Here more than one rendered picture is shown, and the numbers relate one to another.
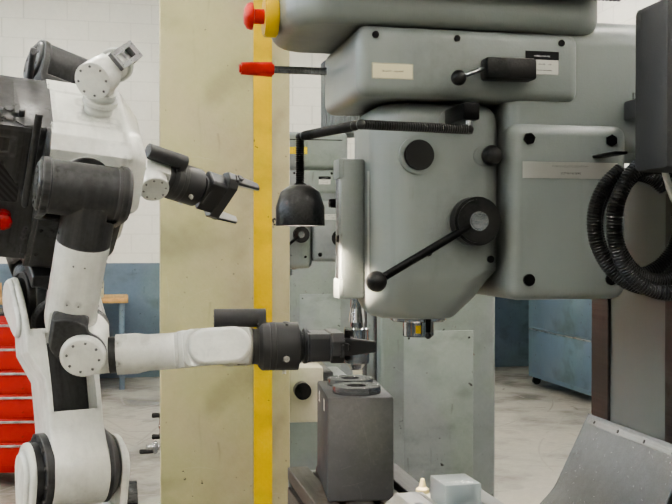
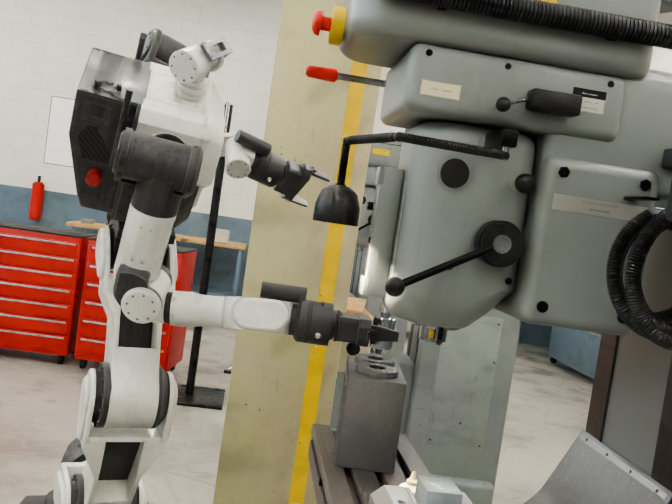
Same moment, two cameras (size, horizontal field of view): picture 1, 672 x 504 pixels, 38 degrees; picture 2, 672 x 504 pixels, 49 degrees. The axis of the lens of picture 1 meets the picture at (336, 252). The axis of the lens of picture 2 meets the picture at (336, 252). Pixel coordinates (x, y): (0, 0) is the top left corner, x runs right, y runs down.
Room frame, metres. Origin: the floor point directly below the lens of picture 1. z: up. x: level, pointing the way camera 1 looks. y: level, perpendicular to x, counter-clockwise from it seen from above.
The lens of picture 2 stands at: (0.27, -0.08, 1.47)
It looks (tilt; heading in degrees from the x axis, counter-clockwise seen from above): 3 degrees down; 6
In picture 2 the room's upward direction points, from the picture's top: 8 degrees clockwise
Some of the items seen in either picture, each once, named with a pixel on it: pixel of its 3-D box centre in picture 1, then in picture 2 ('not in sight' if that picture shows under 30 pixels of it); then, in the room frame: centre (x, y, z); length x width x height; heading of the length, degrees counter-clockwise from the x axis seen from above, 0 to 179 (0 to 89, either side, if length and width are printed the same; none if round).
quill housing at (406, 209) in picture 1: (421, 212); (451, 226); (1.51, -0.13, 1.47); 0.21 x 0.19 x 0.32; 12
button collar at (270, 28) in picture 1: (270, 17); (337, 25); (1.46, 0.10, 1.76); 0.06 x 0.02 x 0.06; 12
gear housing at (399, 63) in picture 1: (445, 77); (493, 103); (1.51, -0.17, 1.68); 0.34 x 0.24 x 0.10; 102
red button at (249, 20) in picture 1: (254, 16); (322, 23); (1.45, 0.12, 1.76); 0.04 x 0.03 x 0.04; 12
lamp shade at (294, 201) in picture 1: (300, 204); (337, 203); (1.43, 0.05, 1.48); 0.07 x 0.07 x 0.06
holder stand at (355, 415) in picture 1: (353, 433); (369, 408); (1.85, -0.03, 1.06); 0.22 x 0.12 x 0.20; 6
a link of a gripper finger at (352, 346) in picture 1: (359, 347); (383, 334); (1.77, -0.04, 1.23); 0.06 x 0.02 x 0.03; 99
